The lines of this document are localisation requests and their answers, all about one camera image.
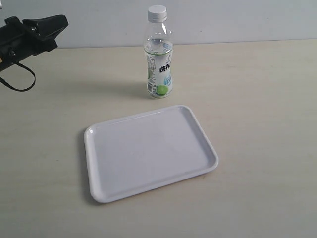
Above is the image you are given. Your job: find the white bottle cap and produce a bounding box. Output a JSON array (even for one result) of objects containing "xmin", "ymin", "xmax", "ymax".
[{"xmin": 147, "ymin": 5, "xmax": 167, "ymax": 22}]

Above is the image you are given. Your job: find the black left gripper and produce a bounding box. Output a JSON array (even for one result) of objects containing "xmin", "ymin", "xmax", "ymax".
[{"xmin": 0, "ymin": 14, "xmax": 69, "ymax": 71}]

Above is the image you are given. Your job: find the white rectangular plastic tray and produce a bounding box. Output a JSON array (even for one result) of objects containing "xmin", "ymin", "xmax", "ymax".
[{"xmin": 84, "ymin": 105, "xmax": 219, "ymax": 203}]

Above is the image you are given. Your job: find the clear plastic drink bottle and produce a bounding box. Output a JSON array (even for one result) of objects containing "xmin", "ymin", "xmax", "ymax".
[{"xmin": 143, "ymin": 16, "xmax": 174, "ymax": 100}]

